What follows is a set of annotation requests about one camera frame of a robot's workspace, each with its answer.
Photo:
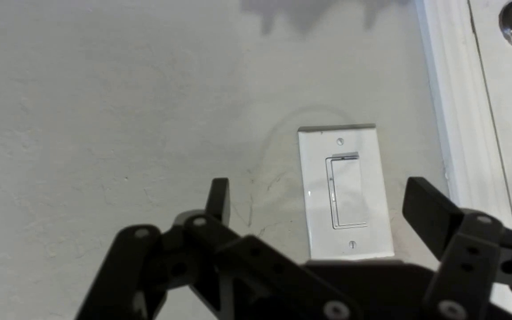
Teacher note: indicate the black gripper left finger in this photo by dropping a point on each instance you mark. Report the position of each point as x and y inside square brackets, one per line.
[238, 272]

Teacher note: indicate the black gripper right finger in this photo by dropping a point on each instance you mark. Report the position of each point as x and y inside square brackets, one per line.
[462, 260]

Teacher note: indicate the white light switch plate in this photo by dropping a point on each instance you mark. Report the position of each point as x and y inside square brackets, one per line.
[368, 237]

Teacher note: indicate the white door frame trim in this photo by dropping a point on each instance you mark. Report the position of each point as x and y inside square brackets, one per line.
[457, 107]

